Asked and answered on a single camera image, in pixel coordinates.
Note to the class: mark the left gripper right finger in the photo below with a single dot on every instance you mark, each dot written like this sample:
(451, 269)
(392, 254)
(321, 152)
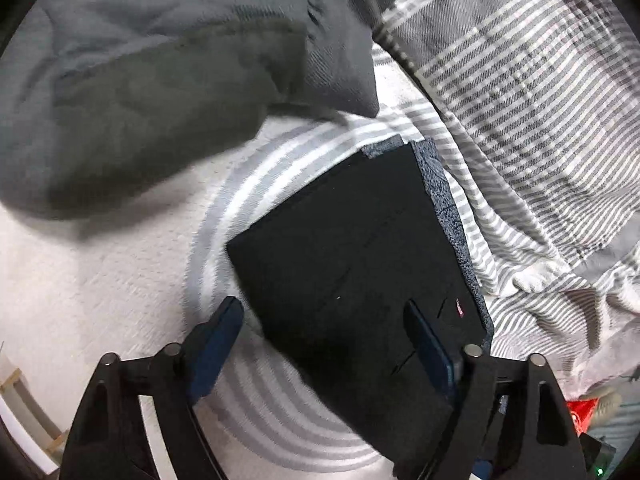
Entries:
(509, 418)

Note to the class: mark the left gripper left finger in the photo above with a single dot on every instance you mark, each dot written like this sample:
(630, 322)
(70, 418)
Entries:
(108, 439)

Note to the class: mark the black trousers with blue trim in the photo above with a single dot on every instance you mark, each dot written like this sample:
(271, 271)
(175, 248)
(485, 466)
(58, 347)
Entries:
(328, 274)

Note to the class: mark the white patterned mattress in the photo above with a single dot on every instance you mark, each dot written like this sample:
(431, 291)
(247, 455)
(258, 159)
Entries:
(143, 273)

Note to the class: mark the striped grey white duvet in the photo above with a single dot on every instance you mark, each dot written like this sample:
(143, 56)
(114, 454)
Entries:
(534, 108)

